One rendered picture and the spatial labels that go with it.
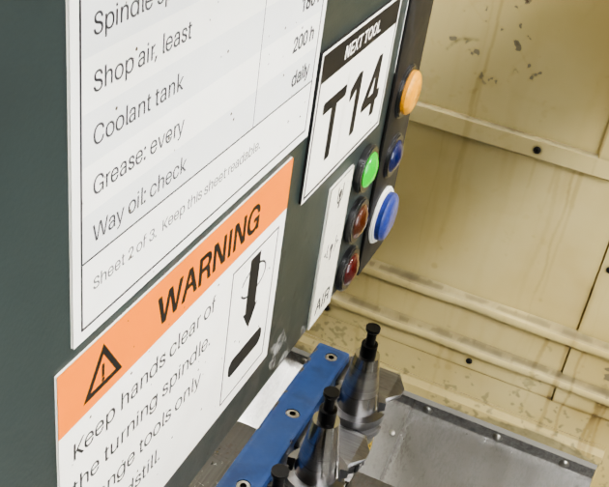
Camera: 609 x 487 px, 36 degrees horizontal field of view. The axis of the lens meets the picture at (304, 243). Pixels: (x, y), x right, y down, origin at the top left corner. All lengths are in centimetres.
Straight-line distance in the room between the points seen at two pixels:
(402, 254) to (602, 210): 31
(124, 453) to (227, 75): 13
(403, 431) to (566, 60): 66
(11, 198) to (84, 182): 3
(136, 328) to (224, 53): 9
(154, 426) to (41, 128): 15
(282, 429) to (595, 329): 60
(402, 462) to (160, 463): 119
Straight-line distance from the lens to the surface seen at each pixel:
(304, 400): 99
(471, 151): 132
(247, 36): 30
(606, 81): 124
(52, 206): 23
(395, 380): 105
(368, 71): 44
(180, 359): 34
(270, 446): 94
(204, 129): 29
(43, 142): 22
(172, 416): 35
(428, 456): 154
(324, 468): 90
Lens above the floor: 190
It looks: 33 degrees down
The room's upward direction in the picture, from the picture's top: 9 degrees clockwise
